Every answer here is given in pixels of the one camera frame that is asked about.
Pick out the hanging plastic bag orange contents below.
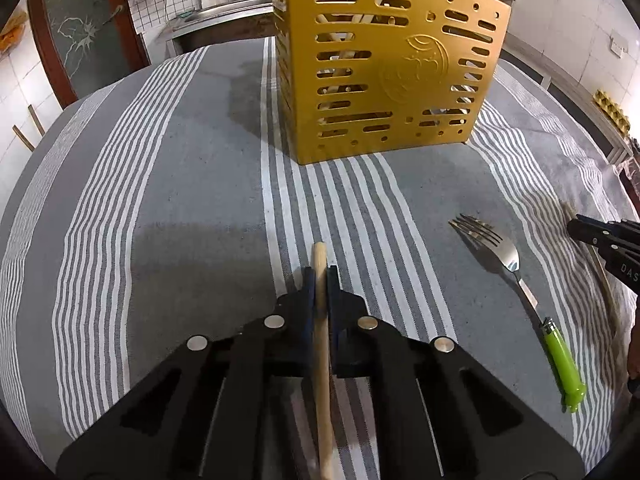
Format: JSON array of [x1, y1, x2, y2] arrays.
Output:
[[0, 10, 26, 53]]

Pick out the dark wooden frosted glass door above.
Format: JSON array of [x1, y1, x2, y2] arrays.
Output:
[[27, 0, 151, 108]]

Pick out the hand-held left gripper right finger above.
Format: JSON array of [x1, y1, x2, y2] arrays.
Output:
[[325, 265, 587, 480]]

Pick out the yellow perforated utensil holder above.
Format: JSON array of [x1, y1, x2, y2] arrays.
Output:
[[270, 0, 513, 166]]

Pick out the kitchen counter cabinet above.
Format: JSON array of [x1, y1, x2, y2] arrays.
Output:
[[500, 45, 640, 161]]

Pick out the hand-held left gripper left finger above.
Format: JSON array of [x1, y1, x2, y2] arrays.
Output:
[[55, 266, 319, 480]]

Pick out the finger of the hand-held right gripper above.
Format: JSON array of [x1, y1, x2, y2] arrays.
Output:
[[574, 214, 640, 241], [566, 225, 640, 261]]

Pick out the steel sink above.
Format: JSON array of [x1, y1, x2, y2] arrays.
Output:
[[170, 0, 276, 36]]

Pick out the metal fork green handle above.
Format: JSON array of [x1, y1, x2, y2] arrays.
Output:
[[448, 213, 588, 415]]

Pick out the yellow egg tray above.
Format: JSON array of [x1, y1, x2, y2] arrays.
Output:
[[592, 89, 632, 133]]

